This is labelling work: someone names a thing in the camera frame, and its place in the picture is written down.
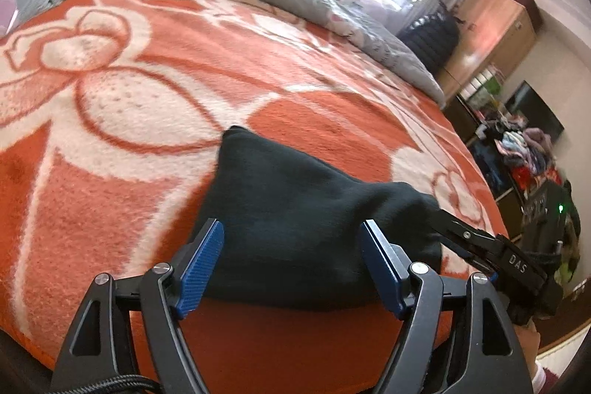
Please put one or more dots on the black pants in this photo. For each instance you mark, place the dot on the black pants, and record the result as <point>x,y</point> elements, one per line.
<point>295,214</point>

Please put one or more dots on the orange floral blanket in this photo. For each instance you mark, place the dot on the orange floral blanket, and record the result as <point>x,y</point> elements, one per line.
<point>115,135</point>

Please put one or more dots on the person's right forearm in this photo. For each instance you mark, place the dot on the person's right forearm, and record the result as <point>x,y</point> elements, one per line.
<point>531,348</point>

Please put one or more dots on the dark television cabinet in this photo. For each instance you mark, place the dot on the dark television cabinet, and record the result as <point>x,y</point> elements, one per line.
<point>491,172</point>

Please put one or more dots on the black puffer coat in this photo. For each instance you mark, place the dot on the black puffer coat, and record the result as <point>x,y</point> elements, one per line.
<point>429,36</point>

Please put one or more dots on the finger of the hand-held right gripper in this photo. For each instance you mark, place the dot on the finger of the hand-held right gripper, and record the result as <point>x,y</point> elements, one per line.
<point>466,241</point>

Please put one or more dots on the wooden wardrobe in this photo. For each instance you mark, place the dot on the wooden wardrobe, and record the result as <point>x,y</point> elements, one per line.
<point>491,29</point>

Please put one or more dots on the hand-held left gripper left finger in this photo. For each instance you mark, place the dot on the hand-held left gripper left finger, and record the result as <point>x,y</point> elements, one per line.
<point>201,267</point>

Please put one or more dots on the pile of clothes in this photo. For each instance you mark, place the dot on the pile of clothes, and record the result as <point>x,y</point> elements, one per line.
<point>526,149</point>

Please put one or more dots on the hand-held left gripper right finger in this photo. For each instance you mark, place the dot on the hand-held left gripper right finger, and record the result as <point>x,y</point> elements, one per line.
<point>381,267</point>

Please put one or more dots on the black television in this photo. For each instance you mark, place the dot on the black television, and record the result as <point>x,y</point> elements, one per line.
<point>535,112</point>

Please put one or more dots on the row of books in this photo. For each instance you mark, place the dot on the row of books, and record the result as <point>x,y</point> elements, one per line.
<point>482,87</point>

